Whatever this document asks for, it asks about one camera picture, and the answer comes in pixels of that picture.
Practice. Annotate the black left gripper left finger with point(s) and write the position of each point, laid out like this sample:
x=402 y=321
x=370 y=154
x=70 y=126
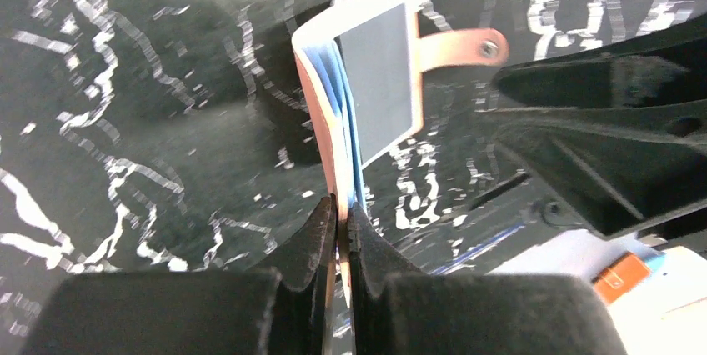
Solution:
x=300 y=313

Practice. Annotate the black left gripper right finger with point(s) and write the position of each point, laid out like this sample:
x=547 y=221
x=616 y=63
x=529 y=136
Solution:
x=377 y=317

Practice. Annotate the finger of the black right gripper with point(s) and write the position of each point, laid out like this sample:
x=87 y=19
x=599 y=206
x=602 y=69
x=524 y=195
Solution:
x=660 y=68
x=618 y=170

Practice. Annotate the brown leather card holder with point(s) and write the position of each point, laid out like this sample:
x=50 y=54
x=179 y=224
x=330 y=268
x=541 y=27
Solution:
x=325 y=83

